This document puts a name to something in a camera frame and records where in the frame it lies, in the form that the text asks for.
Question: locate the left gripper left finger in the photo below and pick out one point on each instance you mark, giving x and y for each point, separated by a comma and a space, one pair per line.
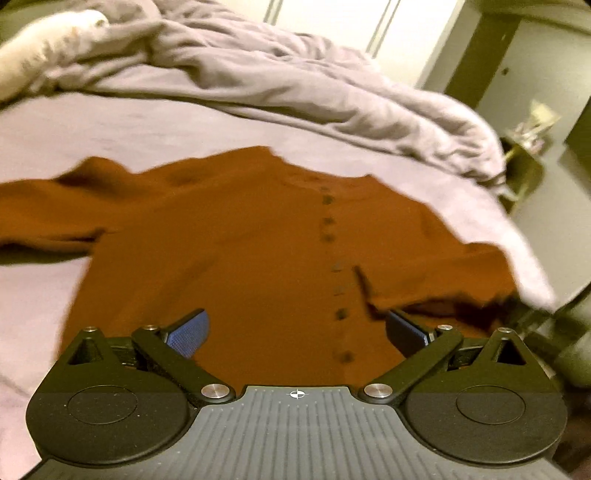
168, 351

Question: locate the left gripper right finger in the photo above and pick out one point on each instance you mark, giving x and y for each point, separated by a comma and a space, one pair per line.
425, 349

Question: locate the rust brown knit cardigan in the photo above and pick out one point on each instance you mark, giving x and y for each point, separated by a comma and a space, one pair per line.
295, 269

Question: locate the yellow side table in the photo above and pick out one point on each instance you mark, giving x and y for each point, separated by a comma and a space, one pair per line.
525, 170

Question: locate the wrapped flower bouquet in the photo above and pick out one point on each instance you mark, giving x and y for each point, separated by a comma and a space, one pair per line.
532, 132

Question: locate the lilac fleece bed sheet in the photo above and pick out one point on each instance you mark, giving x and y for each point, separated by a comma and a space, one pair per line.
43, 137

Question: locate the crumpled lilac duvet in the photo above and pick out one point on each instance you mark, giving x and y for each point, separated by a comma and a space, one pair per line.
203, 52

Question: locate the white wardrobe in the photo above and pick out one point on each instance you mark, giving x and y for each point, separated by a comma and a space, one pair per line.
405, 37

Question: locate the long white plush toy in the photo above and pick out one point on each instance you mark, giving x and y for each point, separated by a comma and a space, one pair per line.
37, 44

